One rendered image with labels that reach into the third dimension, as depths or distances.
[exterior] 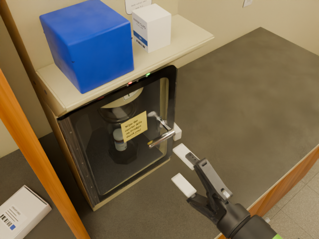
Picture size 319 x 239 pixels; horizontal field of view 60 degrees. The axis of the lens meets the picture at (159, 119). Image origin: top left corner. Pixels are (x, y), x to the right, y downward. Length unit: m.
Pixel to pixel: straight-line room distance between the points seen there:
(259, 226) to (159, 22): 0.44
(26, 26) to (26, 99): 0.64
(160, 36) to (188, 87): 0.82
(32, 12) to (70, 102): 0.15
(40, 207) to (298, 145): 0.95
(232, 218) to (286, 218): 1.50
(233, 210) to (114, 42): 0.42
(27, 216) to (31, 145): 0.51
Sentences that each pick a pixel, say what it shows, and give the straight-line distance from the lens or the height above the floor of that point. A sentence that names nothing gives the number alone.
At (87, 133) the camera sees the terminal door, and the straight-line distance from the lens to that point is 0.65.
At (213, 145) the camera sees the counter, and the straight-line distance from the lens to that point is 1.09.
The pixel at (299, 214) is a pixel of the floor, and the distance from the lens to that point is 2.17.
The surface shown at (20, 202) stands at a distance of 1.01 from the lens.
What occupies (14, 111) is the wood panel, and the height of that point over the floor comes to 1.52.
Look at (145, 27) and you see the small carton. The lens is 0.49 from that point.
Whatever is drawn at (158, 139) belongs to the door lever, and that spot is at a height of 1.21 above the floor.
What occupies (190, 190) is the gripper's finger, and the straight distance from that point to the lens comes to 0.76.
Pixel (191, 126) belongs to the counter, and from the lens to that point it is 1.14.
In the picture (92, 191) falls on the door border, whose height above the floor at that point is 1.08.
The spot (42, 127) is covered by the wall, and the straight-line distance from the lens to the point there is 1.20.
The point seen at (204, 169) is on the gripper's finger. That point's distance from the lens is 0.61.
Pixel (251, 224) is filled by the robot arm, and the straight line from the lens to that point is 0.63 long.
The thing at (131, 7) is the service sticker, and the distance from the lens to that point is 0.56.
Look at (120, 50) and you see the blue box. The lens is 0.44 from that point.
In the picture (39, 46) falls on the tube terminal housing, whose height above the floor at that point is 1.55.
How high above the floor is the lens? 1.80
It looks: 48 degrees down
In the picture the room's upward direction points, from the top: straight up
